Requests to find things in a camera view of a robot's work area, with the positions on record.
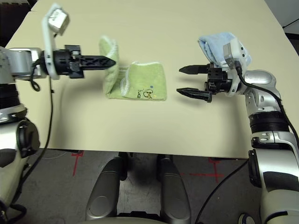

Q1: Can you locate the white sneaker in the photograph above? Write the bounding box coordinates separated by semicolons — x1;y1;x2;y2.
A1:
238;213;255;224

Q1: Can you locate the black diagonal rod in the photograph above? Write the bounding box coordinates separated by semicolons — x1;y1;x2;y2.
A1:
282;20;299;28

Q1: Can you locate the folded light blue towel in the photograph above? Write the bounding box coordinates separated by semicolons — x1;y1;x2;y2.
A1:
198;32;253;70

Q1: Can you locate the cream robot torso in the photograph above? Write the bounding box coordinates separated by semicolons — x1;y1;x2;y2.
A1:
87;211;164;224

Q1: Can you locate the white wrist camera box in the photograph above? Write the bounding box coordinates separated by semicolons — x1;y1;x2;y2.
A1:
222;38;250;97
41;2;71;80

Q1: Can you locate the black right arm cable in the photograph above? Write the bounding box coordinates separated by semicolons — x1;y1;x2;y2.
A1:
195;60;299;224

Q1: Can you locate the black foam floor mat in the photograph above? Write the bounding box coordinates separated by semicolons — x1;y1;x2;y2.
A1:
0;0;38;46

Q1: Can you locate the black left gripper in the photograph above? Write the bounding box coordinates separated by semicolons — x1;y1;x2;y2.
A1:
53;44;117;80

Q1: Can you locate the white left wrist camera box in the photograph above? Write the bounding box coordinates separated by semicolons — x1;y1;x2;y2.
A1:
41;2;71;80

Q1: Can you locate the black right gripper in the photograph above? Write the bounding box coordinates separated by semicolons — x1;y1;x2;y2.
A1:
176;62;233;103

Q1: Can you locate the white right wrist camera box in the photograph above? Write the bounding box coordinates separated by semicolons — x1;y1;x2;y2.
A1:
222;38;250;97

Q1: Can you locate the green towel with white trim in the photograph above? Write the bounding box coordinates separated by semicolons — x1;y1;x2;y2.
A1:
98;35;168;102

